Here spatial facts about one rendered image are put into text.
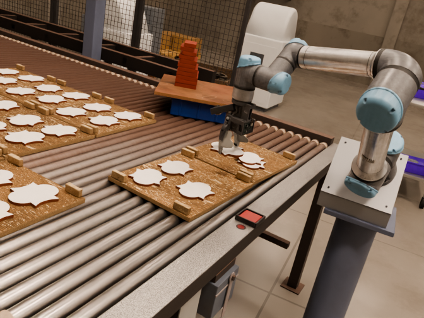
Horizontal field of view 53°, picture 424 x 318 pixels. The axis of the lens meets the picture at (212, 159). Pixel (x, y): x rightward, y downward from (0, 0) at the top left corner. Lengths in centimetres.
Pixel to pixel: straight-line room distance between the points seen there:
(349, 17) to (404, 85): 1145
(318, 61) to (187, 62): 117
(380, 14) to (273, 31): 625
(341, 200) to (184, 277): 85
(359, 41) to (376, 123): 1140
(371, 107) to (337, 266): 89
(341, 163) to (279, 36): 495
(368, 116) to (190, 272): 63
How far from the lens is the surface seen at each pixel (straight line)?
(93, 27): 337
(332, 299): 200
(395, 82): 124
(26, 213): 126
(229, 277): 128
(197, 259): 117
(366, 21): 1262
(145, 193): 141
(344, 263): 190
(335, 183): 177
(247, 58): 147
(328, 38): 1272
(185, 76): 247
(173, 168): 160
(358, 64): 137
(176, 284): 107
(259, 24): 679
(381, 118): 122
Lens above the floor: 157
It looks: 21 degrees down
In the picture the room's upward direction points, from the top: 11 degrees clockwise
